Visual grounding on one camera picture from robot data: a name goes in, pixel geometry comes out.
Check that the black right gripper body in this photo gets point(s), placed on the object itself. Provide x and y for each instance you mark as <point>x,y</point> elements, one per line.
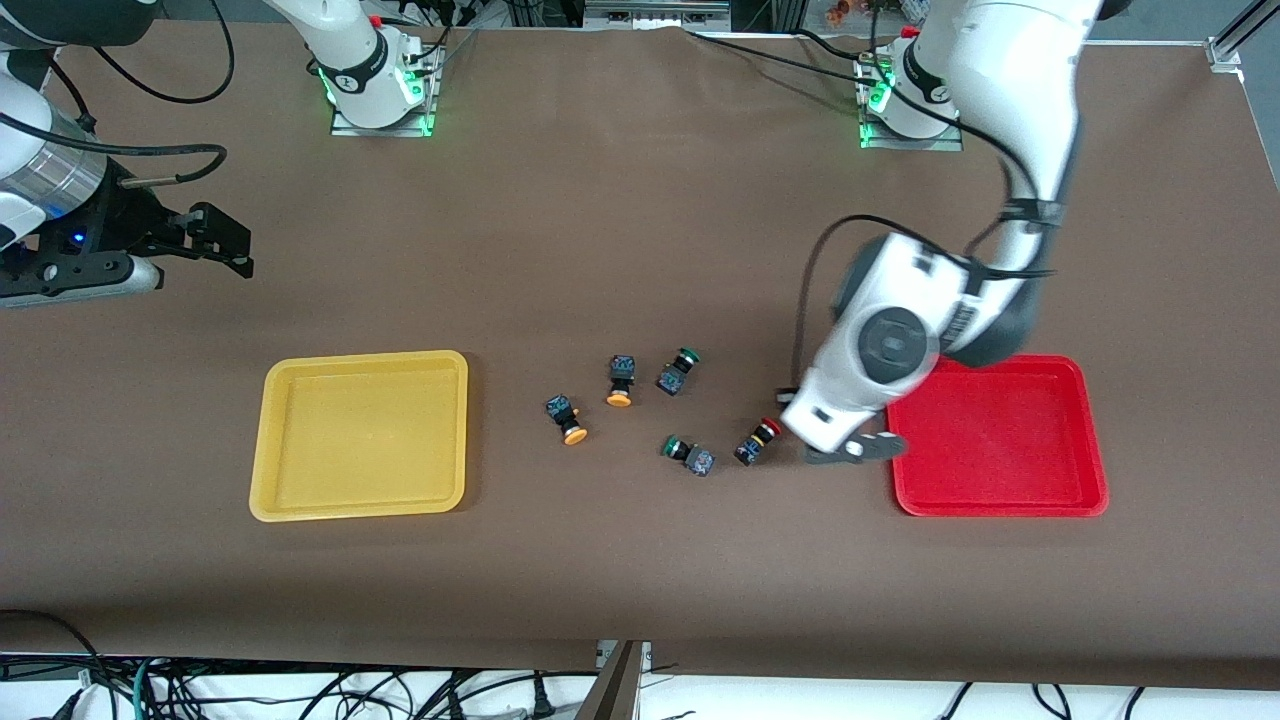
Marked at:
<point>128,222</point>

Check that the red push button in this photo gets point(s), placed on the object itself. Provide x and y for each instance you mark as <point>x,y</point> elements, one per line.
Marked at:
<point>755,445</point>

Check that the yellow push button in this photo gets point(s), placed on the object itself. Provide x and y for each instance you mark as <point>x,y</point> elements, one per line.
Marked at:
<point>621,375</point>
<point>565,412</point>

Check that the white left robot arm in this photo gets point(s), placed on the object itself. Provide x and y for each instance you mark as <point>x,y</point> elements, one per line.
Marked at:
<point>1020,90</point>

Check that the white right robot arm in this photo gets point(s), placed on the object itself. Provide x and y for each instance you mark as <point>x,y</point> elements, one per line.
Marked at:
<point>350,50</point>

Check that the red plastic tray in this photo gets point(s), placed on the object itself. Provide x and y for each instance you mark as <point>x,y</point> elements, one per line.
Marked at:
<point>1000,450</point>

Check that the green push button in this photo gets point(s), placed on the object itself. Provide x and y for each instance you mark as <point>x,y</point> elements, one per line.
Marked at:
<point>675,376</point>
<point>695,458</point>

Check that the yellow plastic tray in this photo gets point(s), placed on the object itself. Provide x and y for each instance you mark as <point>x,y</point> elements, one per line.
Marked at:
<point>360,435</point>

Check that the brown table cover mat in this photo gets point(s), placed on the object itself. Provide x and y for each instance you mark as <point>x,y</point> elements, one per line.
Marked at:
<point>640,250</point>

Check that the grey metal box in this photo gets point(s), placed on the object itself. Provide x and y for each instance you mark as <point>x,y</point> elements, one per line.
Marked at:
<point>655,12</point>

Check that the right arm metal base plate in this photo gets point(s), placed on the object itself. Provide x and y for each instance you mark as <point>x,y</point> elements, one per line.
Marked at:
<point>420,115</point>

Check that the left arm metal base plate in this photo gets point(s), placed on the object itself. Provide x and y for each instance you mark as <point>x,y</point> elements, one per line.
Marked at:
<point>870,140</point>

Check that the brown table leg post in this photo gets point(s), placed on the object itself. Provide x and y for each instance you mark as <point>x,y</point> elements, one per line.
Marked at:
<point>610,690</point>

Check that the aluminium frame profile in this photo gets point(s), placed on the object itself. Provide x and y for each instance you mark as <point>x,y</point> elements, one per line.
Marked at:
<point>1240,35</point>

